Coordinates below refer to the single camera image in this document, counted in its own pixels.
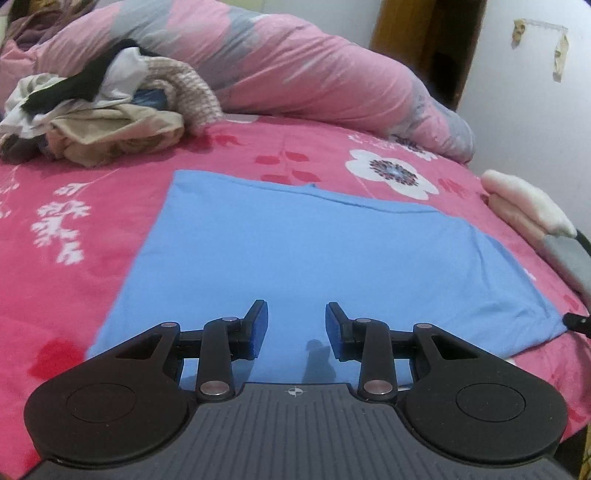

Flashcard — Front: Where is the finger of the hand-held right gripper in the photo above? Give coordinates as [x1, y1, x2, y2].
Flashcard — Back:
[562, 313, 591, 334]

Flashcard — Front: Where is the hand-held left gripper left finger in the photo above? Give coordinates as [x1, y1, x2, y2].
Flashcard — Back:
[115, 300, 269, 401]

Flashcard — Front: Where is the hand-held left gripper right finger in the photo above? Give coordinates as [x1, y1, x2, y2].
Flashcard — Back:
[325, 302, 477, 401]

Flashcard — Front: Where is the blue t-shirt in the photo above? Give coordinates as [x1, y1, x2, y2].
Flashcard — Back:
[85, 170, 568, 386]

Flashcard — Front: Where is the grey folded cloth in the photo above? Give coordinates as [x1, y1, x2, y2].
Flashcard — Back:
[538, 234, 591, 301]

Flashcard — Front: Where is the white fluffy folded cloth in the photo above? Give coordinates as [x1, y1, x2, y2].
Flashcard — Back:
[482, 170, 578, 245]

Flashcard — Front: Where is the pink floral bed sheet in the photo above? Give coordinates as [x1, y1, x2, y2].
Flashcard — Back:
[0, 114, 591, 467]

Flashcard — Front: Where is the pale pink knitted sweater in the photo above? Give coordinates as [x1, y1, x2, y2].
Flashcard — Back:
[145, 58, 222, 134]

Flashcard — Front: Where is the pink grey quilt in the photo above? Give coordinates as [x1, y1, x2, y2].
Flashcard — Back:
[0, 0, 476, 163]

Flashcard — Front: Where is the dark blue garment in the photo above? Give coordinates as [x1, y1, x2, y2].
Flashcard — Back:
[131, 88, 169, 112]

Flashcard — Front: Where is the long torn tape scrap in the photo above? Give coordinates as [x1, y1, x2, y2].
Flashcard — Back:
[554, 32, 570, 81]

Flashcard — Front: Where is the white garment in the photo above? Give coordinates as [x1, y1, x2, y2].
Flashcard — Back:
[0, 48, 148, 139]

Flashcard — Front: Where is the dark grey garment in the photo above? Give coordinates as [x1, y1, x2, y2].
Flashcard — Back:
[0, 134, 47, 162]

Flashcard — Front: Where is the wooden door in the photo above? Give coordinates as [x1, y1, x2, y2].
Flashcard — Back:
[369, 0, 435, 75]

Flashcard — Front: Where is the black garment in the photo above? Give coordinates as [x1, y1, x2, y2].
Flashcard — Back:
[21, 39, 158, 114]

